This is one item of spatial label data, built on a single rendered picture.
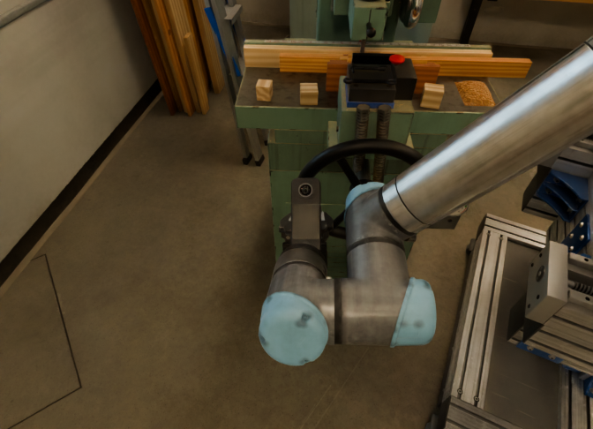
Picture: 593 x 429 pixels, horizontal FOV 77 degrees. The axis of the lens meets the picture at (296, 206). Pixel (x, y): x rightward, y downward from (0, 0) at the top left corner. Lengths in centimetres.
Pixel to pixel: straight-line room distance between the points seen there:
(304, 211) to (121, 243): 140
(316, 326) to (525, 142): 27
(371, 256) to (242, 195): 150
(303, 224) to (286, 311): 19
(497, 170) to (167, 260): 149
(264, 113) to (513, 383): 105
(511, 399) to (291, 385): 67
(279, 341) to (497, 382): 100
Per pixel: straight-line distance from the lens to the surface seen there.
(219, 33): 173
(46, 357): 171
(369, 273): 44
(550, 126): 42
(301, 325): 40
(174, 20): 227
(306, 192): 56
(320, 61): 97
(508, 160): 43
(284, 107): 86
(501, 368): 137
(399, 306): 43
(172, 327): 157
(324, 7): 113
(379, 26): 90
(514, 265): 160
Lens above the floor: 137
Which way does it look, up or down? 48 degrees down
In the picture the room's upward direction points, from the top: straight up
